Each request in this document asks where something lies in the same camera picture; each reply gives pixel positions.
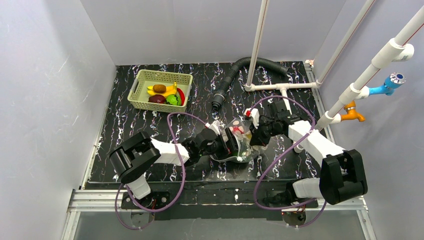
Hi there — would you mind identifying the dark green bell pepper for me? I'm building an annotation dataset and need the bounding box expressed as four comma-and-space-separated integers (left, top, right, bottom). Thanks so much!
236, 138, 254, 163

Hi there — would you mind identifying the clear zip top bag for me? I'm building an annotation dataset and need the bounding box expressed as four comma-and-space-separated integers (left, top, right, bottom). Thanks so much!
206, 118, 267, 164

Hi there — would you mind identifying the red fake chili pepper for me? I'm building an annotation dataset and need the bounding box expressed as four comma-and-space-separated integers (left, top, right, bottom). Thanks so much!
177, 88, 186, 106

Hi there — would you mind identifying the yellow fake banana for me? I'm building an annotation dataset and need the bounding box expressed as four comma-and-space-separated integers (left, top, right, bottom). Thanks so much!
146, 82, 178, 98

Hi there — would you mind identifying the brown fake kiwi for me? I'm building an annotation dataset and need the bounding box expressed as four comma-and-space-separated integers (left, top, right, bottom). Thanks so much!
152, 84, 167, 94

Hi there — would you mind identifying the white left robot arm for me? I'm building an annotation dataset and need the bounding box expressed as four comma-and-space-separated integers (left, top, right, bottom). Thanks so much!
107, 128, 243, 200

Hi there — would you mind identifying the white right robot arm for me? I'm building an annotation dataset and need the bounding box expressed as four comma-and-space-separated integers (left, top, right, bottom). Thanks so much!
243, 100, 368, 209

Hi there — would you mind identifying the orange tap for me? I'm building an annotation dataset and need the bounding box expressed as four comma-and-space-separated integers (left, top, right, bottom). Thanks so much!
340, 100, 366, 122

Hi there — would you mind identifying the green plastic basket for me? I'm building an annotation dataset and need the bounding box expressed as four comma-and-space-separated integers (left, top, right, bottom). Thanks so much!
127, 69, 193, 113

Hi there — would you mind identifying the blue tap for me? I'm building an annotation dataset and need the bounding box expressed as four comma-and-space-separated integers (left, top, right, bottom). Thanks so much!
369, 72, 406, 96

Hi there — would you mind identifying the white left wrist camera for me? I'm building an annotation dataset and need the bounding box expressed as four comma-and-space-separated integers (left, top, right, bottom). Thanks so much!
205, 120, 222, 136

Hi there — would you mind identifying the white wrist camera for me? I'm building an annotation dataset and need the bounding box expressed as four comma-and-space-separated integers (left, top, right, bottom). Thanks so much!
244, 108, 260, 129
205, 120, 222, 136

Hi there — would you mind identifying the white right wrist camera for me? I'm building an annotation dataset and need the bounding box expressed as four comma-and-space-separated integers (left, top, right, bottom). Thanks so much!
244, 108, 260, 129

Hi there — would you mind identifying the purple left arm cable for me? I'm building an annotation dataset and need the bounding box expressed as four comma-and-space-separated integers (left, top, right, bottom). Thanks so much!
114, 112, 211, 231

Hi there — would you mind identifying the black corrugated hose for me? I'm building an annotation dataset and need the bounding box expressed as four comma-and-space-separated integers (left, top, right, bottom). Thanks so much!
211, 56, 290, 113

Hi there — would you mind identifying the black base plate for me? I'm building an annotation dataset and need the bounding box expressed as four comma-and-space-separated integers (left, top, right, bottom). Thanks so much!
120, 178, 319, 222

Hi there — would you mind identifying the white PVC pipe frame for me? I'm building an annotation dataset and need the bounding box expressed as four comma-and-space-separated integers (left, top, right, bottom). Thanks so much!
244, 0, 424, 130

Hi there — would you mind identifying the aluminium frame rail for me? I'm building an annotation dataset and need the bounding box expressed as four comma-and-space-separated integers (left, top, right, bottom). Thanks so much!
61, 186, 376, 240

